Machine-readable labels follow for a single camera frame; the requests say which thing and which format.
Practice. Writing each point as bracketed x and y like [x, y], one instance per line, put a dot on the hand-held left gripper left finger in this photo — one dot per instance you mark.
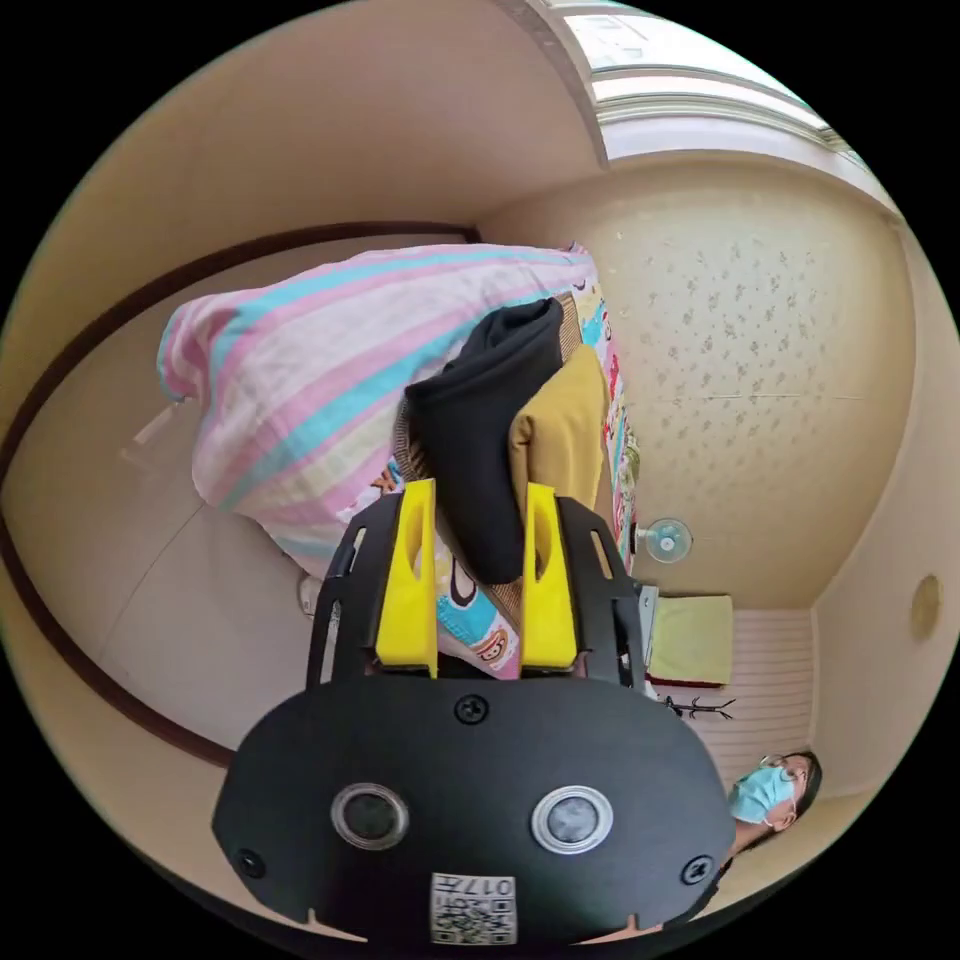
[409, 600]

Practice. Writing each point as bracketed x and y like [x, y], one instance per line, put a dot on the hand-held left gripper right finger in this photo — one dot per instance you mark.
[547, 622]

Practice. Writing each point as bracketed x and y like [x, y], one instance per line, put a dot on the yellow shirt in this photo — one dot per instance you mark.
[566, 427]

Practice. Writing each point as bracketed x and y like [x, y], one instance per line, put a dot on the small fan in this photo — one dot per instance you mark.
[666, 540]

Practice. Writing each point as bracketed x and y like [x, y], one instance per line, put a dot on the black coat rack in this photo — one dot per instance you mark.
[697, 709]

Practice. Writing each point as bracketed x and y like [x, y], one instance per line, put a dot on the black garment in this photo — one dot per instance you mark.
[480, 435]

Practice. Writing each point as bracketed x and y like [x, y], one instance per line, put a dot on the pink striped quilt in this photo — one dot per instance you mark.
[300, 390]

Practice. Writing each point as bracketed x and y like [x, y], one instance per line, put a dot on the person's body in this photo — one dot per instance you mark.
[765, 799]

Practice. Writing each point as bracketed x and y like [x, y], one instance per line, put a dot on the round ceiling lamp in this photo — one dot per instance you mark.
[927, 607]

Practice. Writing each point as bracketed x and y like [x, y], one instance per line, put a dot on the window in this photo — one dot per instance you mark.
[675, 82]

